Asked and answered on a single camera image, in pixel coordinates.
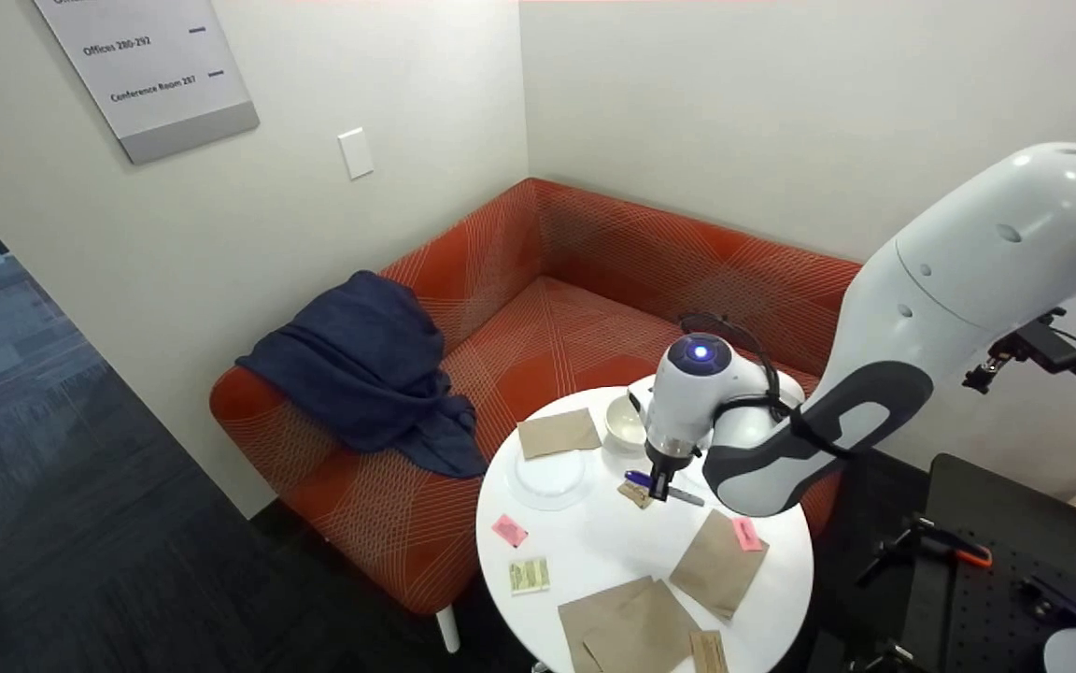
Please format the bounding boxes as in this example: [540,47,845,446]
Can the brown paper napkin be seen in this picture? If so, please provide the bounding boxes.
[516,406,605,465]
[663,505,772,624]

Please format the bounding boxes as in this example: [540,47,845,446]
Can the navy blue blanket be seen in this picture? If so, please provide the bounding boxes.
[236,270,488,482]

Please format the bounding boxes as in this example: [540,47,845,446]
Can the grey wall sign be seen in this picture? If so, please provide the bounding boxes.
[28,0,261,168]

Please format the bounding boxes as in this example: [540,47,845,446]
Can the pink sweetener packet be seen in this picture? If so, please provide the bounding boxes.
[488,511,533,555]
[727,516,767,556]

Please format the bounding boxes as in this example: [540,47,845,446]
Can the black perforated robot table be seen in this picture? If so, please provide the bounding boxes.
[904,454,1076,673]

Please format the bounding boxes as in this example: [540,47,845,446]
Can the green sweetener packet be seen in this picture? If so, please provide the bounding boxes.
[504,555,551,597]

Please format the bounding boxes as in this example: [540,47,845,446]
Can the small clear plastic plate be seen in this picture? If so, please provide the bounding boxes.
[510,447,595,511]

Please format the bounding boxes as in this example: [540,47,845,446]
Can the grey marker blue cap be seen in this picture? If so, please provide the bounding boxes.
[620,466,711,508]

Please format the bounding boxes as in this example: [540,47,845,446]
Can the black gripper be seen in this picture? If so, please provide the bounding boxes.
[642,432,696,505]

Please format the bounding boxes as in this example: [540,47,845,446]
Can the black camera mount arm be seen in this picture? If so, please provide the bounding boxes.
[961,310,1076,419]

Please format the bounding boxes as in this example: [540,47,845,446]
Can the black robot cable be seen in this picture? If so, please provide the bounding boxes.
[685,310,808,421]

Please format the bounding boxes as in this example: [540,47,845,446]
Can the cardboard box pieces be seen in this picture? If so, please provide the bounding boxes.
[551,571,699,673]

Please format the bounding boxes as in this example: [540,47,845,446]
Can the orange patterned sofa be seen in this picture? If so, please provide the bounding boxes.
[206,177,868,658]

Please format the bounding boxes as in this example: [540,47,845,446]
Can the small brown sugar packet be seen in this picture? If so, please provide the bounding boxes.
[614,478,657,511]
[688,629,732,673]

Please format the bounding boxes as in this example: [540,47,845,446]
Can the black clamp orange handle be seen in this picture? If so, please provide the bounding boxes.
[851,511,1002,591]

